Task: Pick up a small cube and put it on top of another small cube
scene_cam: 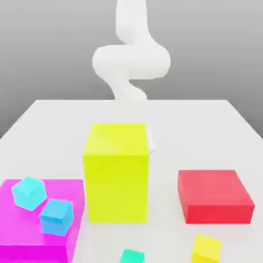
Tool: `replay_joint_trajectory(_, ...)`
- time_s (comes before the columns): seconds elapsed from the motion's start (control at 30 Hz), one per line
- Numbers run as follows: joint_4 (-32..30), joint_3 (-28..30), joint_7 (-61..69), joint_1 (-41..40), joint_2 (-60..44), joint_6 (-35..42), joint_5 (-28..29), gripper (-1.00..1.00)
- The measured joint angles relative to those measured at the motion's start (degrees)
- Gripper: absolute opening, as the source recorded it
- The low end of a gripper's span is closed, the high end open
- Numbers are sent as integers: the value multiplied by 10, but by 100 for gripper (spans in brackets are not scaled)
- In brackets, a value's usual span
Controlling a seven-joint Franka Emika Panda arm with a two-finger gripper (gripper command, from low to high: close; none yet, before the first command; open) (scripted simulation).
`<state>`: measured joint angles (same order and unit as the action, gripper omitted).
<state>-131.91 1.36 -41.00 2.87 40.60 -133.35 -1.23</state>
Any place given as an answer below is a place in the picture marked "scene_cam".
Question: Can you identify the small cyan cube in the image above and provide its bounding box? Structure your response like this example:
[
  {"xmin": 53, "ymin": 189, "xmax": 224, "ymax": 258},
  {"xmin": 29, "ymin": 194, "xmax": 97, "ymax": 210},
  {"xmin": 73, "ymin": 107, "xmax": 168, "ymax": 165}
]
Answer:
[{"xmin": 11, "ymin": 176, "xmax": 47, "ymax": 212}]

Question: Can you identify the small yellow cube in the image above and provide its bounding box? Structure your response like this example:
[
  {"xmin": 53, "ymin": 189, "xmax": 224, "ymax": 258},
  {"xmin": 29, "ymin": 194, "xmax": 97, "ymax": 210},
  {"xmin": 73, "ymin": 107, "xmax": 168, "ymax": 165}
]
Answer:
[{"xmin": 191, "ymin": 234, "xmax": 222, "ymax": 263}]

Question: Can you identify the large red box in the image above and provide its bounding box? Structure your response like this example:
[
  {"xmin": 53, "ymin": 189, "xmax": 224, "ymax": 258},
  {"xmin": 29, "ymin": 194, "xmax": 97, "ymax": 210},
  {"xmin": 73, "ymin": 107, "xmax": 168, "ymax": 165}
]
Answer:
[{"xmin": 177, "ymin": 170, "xmax": 255, "ymax": 225}]

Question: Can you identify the small blue cube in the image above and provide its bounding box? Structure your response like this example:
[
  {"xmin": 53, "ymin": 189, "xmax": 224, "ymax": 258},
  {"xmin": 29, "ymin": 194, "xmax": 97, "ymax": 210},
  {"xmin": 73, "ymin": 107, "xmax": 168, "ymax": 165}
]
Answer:
[{"xmin": 39, "ymin": 198, "xmax": 74, "ymax": 237}]

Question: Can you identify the small teal cube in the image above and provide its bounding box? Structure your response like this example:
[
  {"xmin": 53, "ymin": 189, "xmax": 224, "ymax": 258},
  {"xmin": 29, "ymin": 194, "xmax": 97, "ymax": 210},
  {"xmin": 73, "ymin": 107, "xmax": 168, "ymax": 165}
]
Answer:
[{"xmin": 119, "ymin": 249, "xmax": 145, "ymax": 263}]

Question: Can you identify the large yellow box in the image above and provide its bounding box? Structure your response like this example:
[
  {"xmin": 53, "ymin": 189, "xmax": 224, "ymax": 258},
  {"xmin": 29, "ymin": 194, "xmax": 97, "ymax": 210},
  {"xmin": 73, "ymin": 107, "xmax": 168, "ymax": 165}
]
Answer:
[{"xmin": 82, "ymin": 123, "xmax": 149, "ymax": 224}]

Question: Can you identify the large magenta box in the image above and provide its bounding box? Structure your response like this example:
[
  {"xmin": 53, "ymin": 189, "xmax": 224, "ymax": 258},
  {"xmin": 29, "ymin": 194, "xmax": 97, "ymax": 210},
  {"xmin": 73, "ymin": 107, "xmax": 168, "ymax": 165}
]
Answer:
[{"xmin": 0, "ymin": 179, "xmax": 86, "ymax": 263}]

